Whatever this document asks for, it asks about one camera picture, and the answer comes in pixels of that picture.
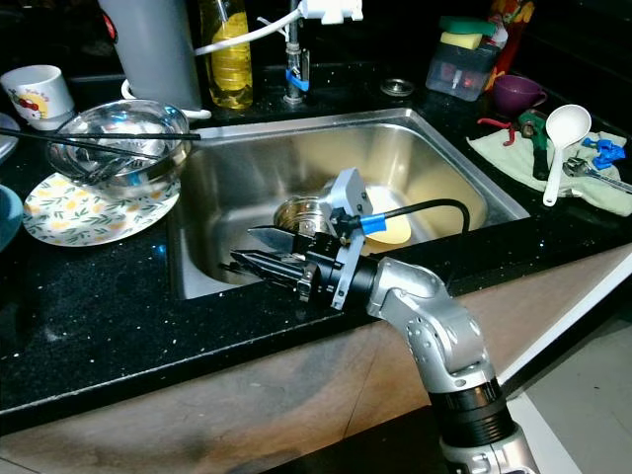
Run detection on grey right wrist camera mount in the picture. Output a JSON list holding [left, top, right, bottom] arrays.
[[321, 168, 378, 312]]

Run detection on yellow dish soap bottle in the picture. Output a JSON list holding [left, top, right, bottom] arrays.
[[197, 0, 255, 112]]

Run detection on white printed mug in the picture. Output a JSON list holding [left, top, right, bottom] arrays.
[[0, 64, 75, 131]]

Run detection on green yellow sponge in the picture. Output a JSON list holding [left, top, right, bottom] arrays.
[[439, 15, 503, 48]]

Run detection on purple cup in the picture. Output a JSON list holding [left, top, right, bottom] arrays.
[[494, 74, 549, 118]]

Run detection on grey cylinder appliance red logo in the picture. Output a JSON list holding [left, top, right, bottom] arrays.
[[99, 0, 208, 119]]

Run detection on round metal cap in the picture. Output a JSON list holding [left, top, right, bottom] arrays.
[[380, 78, 416, 97]]

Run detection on floral print plate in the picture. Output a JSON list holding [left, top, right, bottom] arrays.
[[23, 173, 171, 248]]

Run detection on red handled tool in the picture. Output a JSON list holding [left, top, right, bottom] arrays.
[[476, 117, 522, 147]]

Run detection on green black handled tool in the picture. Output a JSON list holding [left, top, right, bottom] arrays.
[[516, 110, 552, 182]]

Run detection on white appliance power cable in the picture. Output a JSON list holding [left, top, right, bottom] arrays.
[[193, 0, 364, 57]]

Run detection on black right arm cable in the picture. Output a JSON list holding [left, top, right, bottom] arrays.
[[358, 197, 470, 238]]

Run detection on stainless steel sink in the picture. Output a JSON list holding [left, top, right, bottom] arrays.
[[168, 107, 532, 300]]

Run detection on metal tap with blue handle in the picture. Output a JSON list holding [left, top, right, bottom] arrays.
[[281, 0, 312, 105]]

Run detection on red orange packet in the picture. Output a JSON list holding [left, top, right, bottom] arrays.
[[487, 0, 536, 78]]

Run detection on light blue plate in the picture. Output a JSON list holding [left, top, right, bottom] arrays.
[[0, 185, 26, 250]]

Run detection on clear plastic container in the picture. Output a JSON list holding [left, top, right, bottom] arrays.
[[427, 39, 498, 102]]

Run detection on yellow plate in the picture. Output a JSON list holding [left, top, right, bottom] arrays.
[[365, 183, 413, 246]]

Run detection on steel bowl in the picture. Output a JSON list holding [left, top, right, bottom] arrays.
[[71, 99, 201, 194]]

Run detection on blue plastic clip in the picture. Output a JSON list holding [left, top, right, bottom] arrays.
[[583, 136, 628, 171]]

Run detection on white plastic ladle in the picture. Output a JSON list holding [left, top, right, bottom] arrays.
[[543, 104, 593, 207]]

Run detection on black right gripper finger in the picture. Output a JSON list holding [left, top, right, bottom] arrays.
[[229, 247, 312, 270], [235, 265, 312, 292]]

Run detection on light green cloth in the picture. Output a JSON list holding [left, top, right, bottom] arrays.
[[467, 128, 632, 218]]

